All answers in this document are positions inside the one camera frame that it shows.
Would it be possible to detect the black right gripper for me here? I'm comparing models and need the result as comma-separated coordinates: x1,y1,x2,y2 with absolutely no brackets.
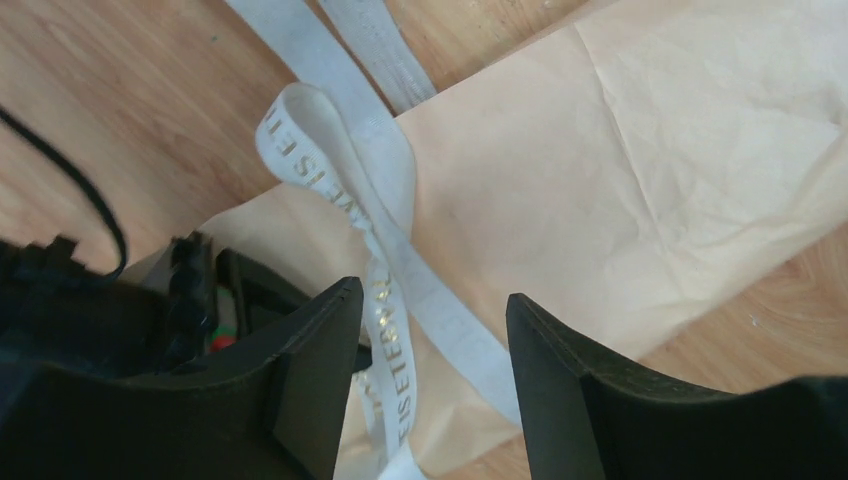
1,232,309,378

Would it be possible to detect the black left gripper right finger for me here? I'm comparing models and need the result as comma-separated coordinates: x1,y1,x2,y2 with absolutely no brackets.
506,294,847,479

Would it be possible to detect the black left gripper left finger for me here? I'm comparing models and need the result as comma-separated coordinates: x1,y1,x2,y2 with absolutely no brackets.
1,277,363,479

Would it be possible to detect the green and peach wrapping paper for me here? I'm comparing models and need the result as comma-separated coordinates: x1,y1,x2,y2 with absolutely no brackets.
130,1,847,479

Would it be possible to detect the white gold-lettered ribbon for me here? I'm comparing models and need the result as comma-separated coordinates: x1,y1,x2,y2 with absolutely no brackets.
231,1,521,479

